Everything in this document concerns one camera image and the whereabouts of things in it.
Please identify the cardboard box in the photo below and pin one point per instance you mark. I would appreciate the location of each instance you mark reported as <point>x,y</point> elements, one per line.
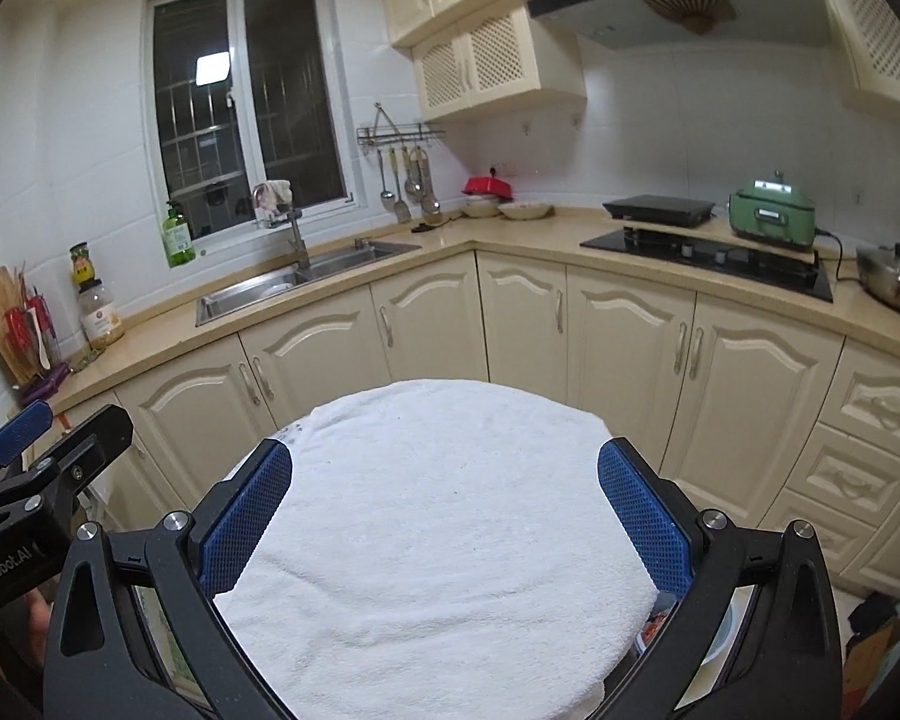
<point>881,660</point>

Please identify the cream lattice upper cabinet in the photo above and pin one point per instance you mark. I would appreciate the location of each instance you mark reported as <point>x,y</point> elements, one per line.
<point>495,67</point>

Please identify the metal wok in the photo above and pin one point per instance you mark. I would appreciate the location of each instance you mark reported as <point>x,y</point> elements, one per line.
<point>896,281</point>

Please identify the kitchen window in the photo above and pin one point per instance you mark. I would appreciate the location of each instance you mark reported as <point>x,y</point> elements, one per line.
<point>285,90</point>

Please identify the black plastic bag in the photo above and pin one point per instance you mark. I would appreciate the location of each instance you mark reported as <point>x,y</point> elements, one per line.
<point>874,611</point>

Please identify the pink rag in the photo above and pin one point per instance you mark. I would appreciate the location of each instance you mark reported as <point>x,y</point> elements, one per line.
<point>276,195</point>

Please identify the white towel table cover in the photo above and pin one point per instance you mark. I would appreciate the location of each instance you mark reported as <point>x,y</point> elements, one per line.
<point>435,540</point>

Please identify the green dish soap bottle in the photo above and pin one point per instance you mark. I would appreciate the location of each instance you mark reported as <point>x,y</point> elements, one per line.
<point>180,240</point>

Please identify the black gas stove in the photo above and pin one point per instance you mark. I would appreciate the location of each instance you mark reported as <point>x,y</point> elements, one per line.
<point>720,259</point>

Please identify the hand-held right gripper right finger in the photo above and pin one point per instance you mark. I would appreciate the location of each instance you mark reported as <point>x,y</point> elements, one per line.
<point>641,517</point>

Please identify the red pot lid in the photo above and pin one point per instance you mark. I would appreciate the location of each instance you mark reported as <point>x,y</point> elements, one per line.
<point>489,186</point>

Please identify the beige ceramic bowl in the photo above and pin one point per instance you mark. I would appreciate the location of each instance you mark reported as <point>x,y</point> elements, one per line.
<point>525,210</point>

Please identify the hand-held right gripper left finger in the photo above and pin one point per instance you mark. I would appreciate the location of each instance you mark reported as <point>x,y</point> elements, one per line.
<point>244,517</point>

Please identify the black induction cooker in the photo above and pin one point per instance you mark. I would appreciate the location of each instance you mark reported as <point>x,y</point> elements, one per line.
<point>656,208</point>

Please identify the cream lattice corner cabinet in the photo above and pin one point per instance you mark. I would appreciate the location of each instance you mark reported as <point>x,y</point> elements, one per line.
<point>885,30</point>

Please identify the metal spoon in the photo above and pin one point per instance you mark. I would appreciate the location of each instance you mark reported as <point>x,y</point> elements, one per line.
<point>414,184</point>

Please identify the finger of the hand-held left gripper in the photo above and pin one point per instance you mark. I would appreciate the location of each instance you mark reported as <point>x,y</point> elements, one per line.
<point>94,450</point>
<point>19,431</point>

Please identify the metal skimmer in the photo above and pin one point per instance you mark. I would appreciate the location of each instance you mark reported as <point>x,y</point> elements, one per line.
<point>430,202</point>

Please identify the yellow cap sauce bottle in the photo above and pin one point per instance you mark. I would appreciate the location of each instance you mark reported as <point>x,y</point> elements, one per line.
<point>82,266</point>

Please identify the metal ladle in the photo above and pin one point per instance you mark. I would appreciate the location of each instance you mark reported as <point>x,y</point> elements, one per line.
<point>386,199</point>

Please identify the glass jar white lid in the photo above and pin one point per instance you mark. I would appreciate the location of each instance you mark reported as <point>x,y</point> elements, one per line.
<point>101,319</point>

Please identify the steel sink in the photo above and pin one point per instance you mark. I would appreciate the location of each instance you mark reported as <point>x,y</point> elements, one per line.
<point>285,285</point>

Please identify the metal faucet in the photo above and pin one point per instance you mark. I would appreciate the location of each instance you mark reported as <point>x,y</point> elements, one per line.
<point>296,240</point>

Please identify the cream kitchen cabinet unit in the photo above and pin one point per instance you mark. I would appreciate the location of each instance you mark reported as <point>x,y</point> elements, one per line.
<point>757,390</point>

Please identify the metal spatula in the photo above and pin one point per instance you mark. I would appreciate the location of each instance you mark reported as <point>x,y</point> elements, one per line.
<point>402,210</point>

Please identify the white wall socket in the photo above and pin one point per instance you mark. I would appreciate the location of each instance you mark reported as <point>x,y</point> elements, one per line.
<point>501,167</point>

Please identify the white bowl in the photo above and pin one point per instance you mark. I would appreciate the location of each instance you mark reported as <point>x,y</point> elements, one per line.
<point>480,206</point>

